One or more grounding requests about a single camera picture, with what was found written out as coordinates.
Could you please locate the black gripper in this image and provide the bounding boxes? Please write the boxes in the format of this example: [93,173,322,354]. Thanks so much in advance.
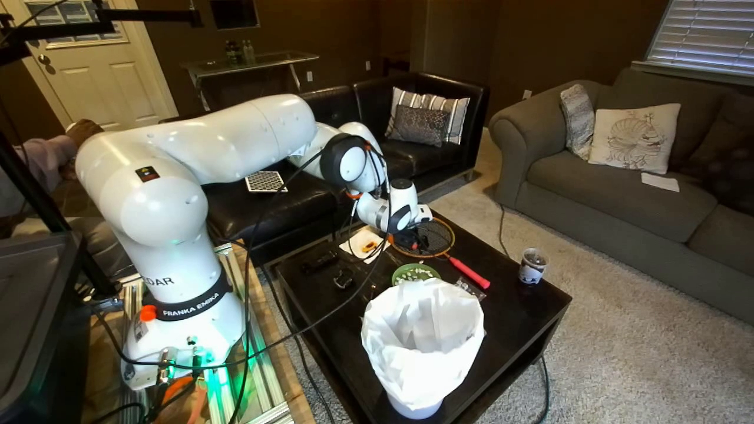
[399,220,433,257]

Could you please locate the green bowl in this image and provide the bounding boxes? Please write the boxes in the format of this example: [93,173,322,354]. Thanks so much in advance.
[389,263,442,288]

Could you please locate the white bin with bag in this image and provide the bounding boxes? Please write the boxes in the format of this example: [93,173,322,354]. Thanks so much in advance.
[357,278,487,422]

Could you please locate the gray brown patterned pillow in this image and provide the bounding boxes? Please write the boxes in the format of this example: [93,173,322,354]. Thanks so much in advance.
[389,105,454,148]

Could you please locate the black coffee table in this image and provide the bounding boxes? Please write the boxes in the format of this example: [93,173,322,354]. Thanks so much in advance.
[263,201,575,424]

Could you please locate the white striped pillow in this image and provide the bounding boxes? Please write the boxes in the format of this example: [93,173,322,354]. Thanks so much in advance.
[384,85,473,148]

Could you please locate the black leather sofa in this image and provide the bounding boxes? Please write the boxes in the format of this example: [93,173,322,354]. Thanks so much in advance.
[197,72,489,267]

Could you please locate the gray striped pillow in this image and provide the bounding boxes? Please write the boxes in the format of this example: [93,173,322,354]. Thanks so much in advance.
[559,82,599,164]

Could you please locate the gray fabric sofa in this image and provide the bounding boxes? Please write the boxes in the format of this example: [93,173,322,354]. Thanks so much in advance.
[487,67,754,329]

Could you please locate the white printed pillow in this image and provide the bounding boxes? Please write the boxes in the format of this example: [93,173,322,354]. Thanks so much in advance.
[587,102,682,178]

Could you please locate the metal console table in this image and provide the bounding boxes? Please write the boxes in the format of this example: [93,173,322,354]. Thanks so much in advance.
[186,51,322,114]

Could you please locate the white paper sheet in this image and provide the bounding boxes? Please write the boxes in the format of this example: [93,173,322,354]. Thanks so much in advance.
[639,171,682,195]

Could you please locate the dark dotted pillow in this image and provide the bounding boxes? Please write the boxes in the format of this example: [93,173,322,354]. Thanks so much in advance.
[682,117,754,217]

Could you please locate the white panel door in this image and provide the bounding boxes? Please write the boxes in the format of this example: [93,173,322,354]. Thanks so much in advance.
[0,0,182,151]

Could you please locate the window blinds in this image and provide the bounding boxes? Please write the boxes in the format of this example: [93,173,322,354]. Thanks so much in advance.
[642,0,754,81]

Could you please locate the seated person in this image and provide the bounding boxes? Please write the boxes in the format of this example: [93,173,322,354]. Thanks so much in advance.
[0,117,103,223]

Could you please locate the dark gray equipment case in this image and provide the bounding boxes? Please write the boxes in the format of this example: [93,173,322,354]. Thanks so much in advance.
[0,233,89,424]

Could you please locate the badminton racket red handle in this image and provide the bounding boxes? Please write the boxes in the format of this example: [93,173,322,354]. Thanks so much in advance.
[384,212,495,292]

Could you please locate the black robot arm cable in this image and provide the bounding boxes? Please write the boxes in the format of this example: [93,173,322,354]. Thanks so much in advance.
[92,144,396,411]

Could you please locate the wooden robot mount table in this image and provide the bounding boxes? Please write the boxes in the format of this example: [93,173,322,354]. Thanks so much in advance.
[77,240,317,424]

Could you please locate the black table cable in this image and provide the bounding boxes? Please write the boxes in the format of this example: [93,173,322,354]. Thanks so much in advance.
[531,354,553,424]

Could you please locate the dark wall frame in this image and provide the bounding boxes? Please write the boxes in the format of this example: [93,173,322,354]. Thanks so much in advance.
[209,0,262,34]

